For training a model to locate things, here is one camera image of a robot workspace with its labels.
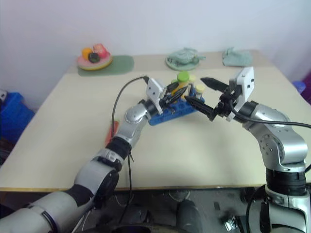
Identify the black metal bracket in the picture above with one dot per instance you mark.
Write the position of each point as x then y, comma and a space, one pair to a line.
230, 223

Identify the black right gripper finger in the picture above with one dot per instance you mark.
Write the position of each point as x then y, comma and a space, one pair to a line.
201, 106
215, 85

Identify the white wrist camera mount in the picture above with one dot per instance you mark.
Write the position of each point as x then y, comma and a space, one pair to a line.
245, 82
153, 89

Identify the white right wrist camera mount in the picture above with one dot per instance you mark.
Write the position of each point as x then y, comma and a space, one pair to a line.
245, 82

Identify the blue plastic crate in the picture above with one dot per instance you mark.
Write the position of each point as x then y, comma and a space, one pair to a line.
14, 114

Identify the blue purple plastic basket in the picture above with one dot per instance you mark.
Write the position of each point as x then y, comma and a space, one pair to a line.
300, 86

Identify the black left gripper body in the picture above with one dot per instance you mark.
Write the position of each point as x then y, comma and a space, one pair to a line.
168, 98

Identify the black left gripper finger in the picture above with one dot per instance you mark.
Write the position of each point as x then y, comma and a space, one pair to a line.
181, 94
174, 87

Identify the pink plate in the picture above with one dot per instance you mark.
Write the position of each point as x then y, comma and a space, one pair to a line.
81, 60

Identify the black and green toy fruit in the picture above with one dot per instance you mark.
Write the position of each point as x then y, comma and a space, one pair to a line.
93, 57

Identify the green placemat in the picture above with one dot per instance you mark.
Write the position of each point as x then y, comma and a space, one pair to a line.
121, 65

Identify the pale green plate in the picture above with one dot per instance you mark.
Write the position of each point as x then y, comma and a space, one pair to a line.
182, 66

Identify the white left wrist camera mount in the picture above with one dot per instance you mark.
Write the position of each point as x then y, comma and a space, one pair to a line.
153, 89

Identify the labelled yellow tube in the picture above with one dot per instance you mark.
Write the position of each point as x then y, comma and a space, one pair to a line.
183, 77

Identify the dark rounded shape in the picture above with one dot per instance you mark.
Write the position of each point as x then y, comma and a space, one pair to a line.
189, 216

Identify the pink toy peach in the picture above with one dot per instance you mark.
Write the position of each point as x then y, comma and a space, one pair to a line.
100, 49

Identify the pale green cloth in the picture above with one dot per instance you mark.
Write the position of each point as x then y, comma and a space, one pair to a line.
238, 58

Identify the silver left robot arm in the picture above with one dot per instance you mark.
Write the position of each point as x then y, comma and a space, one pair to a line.
131, 121

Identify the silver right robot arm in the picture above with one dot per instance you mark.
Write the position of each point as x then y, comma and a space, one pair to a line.
267, 116

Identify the yellow plate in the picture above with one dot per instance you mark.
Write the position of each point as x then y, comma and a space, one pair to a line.
97, 69

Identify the grey tube, pale yellow cap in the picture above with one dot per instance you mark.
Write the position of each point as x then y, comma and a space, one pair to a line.
193, 77

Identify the orange toy fruit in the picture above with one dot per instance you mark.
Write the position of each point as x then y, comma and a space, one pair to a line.
86, 52

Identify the brown tube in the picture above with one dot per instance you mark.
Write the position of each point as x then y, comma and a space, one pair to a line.
200, 88

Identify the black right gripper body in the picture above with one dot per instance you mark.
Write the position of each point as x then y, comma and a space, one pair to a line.
224, 106

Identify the blue test tube rack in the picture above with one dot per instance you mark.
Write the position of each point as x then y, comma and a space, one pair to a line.
170, 116

